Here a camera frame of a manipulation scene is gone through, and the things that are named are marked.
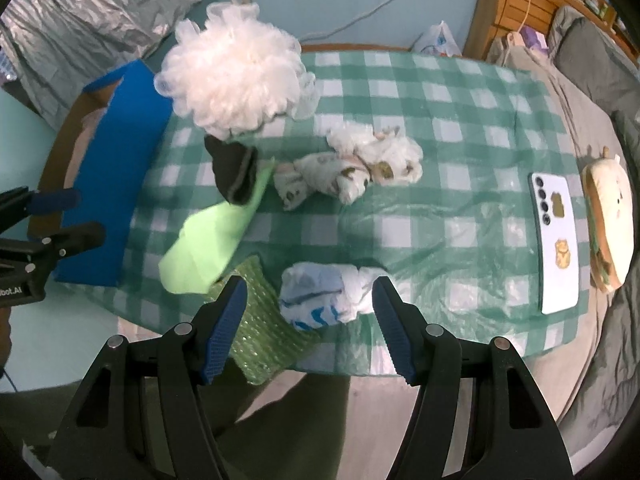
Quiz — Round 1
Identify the green knitted cloth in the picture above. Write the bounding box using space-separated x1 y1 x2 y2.
212 255 321 386

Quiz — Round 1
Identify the blue cardboard box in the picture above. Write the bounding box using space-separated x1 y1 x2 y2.
27 59 173 288

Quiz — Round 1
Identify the black sock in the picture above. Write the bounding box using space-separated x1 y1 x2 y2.
204 135 261 206

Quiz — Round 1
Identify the white wall cable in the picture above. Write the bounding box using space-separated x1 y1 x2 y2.
300 0 446 43

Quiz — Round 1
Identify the light green cloth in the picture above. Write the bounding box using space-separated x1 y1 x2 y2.
159 157 277 295

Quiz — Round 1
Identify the white tissue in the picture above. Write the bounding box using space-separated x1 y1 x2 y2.
272 127 425 211

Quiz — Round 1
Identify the green checkered tablecloth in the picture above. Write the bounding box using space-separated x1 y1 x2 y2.
102 50 593 376

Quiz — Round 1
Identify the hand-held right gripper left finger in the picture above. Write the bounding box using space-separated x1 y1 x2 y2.
47 275 251 480

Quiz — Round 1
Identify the beige bed blanket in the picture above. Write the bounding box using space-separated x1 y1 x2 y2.
487 35 640 461

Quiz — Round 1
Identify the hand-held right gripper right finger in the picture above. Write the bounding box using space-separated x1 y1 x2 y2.
371 276 573 480

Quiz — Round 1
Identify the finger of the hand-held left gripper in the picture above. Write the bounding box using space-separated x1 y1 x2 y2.
20 221 107 273
0 186 82 233

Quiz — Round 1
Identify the wooden headboard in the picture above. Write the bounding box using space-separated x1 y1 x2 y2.
462 0 616 61

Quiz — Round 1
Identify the white plastic bag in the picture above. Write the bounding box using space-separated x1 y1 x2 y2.
411 21 463 57

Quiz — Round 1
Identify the purple pouch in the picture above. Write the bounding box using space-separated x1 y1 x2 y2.
507 30 548 53

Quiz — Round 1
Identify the dark grey pillow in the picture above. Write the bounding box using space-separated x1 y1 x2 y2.
552 15 640 116

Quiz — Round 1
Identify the sandwich plush toy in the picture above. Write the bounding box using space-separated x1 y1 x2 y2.
580 146 630 292

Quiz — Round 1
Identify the cream charger cable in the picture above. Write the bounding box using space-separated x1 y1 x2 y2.
505 0 533 41

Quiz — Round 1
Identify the silver foil curtain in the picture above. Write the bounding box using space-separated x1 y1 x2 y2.
0 0 236 131

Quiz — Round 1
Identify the blue and white sock bundle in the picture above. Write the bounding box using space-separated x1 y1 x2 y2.
279 261 388 333

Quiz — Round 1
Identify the white mesh bath loofah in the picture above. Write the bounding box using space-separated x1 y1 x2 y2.
154 2 321 140

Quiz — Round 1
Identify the white smartphone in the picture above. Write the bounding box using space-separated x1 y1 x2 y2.
529 172 582 316

